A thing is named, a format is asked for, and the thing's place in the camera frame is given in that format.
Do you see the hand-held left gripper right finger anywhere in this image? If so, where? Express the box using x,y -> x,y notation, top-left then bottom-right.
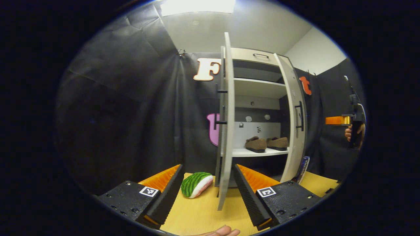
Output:
234,164 -> 324,230

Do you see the white shoe cabinet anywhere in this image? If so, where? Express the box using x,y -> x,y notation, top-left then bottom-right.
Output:
215,32 -> 309,211

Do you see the watermelon plush toy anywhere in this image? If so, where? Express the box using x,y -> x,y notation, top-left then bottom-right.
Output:
181,172 -> 214,199

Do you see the black backdrop cloth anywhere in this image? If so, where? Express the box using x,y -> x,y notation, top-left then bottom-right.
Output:
56,3 -> 366,197

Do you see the blue printed box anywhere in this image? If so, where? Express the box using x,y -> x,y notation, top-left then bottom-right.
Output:
297,156 -> 310,184

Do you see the beige cabinet drawer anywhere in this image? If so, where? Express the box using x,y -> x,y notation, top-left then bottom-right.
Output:
231,48 -> 289,64

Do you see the ceiling light panel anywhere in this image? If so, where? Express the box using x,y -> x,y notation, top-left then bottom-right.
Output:
160,0 -> 236,17

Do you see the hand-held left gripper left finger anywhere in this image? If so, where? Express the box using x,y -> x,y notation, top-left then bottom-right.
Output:
97,164 -> 184,229

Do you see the brown fuzzy shoe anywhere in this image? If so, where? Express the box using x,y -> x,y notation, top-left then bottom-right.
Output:
245,136 -> 267,153
266,137 -> 289,151

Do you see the white cabinet door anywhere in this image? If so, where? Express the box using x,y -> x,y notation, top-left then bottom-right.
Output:
274,53 -> 308,183
215,32 -> 235,211

